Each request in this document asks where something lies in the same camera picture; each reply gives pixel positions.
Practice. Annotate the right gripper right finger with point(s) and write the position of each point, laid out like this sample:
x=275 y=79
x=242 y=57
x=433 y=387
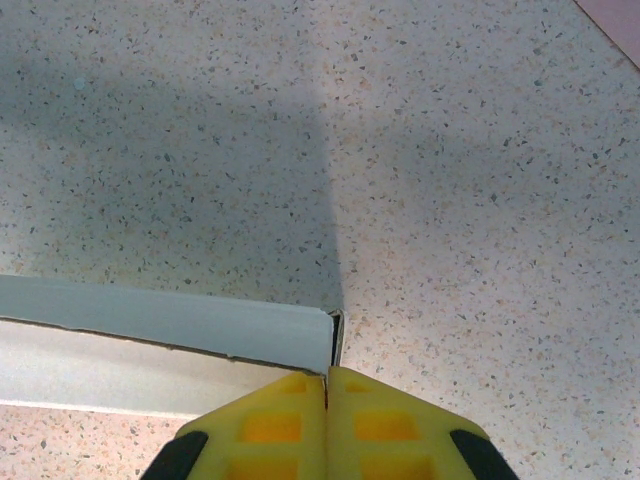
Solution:
x=390 y=430

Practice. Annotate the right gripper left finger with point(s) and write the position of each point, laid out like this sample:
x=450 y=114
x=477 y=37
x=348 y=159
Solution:
x=270 y=430

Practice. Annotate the white box insert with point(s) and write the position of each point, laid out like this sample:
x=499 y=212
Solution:
x=150 y=350

